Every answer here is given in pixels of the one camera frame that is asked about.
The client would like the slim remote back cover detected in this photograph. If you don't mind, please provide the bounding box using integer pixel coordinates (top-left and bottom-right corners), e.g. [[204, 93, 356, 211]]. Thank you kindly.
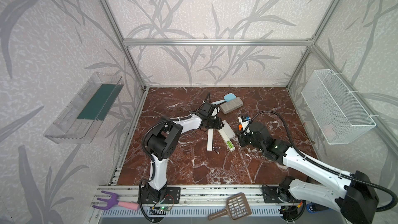
[[207, 129, 214, 151]]

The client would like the slim white remote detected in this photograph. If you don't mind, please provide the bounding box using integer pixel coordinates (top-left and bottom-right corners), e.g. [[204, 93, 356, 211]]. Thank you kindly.
[[218, 129, 235, 152]]

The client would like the AA battery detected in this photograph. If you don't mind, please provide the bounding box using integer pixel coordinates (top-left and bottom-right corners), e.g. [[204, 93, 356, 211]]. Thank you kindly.
[[213, 147, 220, 154]]

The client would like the white remote control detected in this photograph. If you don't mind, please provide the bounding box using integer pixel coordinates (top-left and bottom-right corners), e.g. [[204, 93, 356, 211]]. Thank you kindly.
[[222, 120, 236, 139]]

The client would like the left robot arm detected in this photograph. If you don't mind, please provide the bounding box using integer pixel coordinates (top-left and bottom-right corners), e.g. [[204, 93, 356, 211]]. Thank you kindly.
[[142, 102, 224, 202]]

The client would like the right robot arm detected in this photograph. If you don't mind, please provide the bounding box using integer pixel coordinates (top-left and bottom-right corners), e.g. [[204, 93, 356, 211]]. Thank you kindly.
[[236, 116, 398, 224]]

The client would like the grey stone block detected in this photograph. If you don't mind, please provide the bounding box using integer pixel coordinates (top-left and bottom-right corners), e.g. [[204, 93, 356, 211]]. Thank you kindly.
[[220, 97, 244, 114]]

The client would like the brown slotted scoop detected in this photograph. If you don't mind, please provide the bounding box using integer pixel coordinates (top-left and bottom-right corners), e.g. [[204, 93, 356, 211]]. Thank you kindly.
[[208, 193, 252, 220]]

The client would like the blue black device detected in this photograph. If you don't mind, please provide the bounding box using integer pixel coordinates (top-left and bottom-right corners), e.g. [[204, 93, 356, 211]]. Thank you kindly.
[[306, 203, 329, 214]]

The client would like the purple pink garden fork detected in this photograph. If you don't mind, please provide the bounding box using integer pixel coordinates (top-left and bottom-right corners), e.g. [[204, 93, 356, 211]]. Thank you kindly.
[[92, 190, 140, 211]]

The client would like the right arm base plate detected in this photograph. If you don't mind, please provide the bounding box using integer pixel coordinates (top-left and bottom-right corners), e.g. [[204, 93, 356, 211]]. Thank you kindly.
[[261, 185, 291, 203]]

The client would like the white wire basket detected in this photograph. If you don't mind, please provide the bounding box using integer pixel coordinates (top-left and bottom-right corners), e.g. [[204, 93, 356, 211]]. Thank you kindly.
[[302, 69, 377, 145]]

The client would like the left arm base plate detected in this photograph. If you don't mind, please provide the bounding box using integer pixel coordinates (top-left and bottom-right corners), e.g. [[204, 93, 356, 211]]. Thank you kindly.
[[139, 186, 181, 204]]

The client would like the clear plastic wall shelf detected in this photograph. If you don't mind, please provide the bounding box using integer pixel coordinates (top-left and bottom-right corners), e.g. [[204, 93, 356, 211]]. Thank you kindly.
[[44, 72, 124, 144]]

